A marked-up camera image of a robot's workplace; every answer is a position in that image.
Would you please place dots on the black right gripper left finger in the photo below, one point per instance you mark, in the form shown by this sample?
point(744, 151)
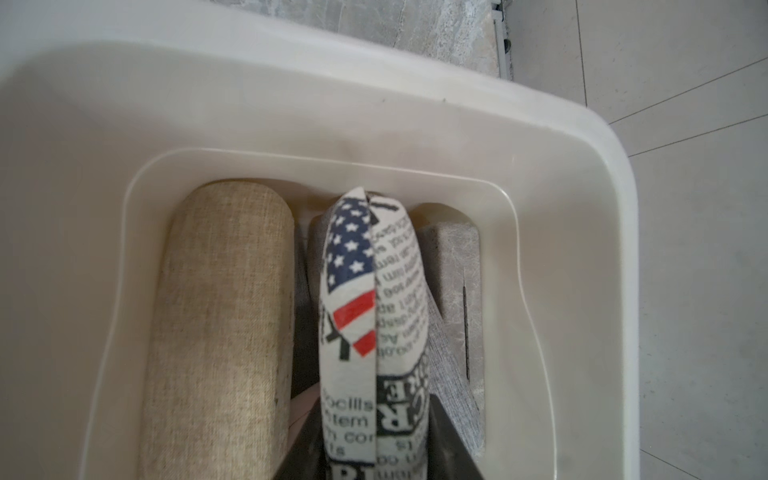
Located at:
point(306, 459)

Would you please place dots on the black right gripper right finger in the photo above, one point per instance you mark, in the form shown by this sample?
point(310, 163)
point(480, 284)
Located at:
point(448, 458)

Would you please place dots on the tan glasses case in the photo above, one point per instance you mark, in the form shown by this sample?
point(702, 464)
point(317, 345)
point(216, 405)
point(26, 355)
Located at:
point(218, 381)

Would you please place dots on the grey rectangular case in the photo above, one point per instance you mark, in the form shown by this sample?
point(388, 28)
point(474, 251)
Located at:
point(451, 256)

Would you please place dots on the light grey slit case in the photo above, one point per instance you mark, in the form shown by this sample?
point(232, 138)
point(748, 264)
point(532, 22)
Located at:
point(447, 380)

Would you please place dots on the cream plastic storage box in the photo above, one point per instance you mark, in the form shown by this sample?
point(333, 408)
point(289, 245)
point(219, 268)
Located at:
point(112, 112)

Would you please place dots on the pink case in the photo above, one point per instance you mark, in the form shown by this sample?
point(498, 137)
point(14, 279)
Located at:
point(300, 408)

